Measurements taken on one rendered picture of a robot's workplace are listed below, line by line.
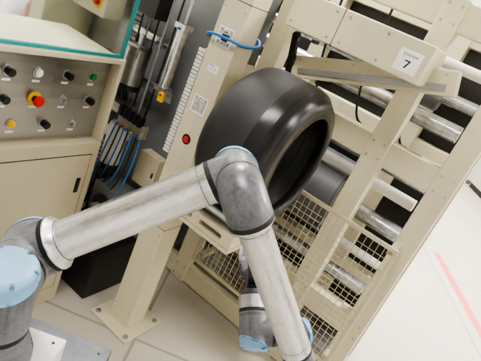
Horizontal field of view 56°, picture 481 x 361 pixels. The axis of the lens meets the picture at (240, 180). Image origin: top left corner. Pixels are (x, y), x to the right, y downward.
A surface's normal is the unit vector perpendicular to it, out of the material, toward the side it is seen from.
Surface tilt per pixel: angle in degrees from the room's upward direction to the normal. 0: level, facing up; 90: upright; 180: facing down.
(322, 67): 90
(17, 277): 4
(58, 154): 90
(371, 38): 90
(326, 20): 90
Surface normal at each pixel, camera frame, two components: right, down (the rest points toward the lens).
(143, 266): -0.53, 0.13
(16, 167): 0.76, 0.51
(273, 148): 0.24, 0.22
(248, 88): -0.09, -0.53
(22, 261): 0.33, -0.85
